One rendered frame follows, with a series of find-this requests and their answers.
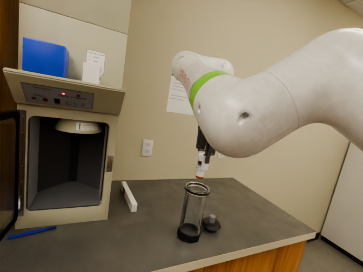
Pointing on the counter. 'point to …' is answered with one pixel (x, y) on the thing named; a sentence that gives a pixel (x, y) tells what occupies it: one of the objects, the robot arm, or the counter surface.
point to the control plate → (40, 90)
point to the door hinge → (21, 161)
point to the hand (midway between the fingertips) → (202, 161)
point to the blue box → (45, 58)
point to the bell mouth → (78, 126)
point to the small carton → (91, 73)
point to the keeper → (109, 163)
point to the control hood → (106, 103)
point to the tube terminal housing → (89, 39)
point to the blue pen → (31, 232)
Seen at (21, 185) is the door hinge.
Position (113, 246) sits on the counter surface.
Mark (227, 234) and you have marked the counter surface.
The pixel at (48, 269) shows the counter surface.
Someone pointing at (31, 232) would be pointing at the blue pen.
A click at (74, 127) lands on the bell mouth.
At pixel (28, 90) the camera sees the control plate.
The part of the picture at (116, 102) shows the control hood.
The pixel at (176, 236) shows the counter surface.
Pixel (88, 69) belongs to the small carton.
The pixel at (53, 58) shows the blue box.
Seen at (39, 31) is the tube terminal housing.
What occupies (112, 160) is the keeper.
